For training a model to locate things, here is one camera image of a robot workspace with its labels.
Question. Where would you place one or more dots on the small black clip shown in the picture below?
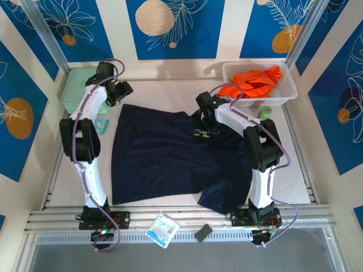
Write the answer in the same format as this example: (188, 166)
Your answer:
(202, 233)

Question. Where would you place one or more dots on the aluminium corner post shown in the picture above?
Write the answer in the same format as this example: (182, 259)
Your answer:
(303, 31)
(45, 31)

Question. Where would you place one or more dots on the navy blue t-shirt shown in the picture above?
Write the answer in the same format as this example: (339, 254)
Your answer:
(158, 158)

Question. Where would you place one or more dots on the light blue wipes packet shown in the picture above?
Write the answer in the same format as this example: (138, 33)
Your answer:
(101, 126)

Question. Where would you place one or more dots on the black controller board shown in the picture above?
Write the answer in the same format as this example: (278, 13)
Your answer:
(102, 235)
(262, 236)

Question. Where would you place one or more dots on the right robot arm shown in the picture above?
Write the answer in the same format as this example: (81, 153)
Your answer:
(261, 147)

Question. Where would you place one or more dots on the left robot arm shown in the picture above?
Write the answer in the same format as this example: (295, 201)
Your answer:
(93, 181)

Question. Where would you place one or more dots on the mint green storage case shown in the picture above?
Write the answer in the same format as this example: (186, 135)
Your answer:
(73, 85)

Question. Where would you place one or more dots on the white plastic basket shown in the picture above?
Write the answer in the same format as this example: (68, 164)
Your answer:
(285, 90)

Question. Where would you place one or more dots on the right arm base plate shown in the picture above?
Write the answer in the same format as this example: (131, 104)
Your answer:
(239, 218)

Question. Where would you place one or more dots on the green tape roll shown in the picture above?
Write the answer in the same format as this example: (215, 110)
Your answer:
(265, 112)

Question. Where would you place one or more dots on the pale pink table mat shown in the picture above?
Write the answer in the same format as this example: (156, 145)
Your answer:
(175, 93)

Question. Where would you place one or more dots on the aluminium rail frame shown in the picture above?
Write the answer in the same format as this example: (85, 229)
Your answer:
(184, 216)

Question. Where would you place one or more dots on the white blue plastic pouch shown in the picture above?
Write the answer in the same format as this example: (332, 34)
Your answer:
(163, 229)

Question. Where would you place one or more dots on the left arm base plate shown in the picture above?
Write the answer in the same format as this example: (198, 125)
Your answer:
(123, 219)

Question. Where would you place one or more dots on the orange t-shirt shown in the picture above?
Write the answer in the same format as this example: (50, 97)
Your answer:
(252, 83)

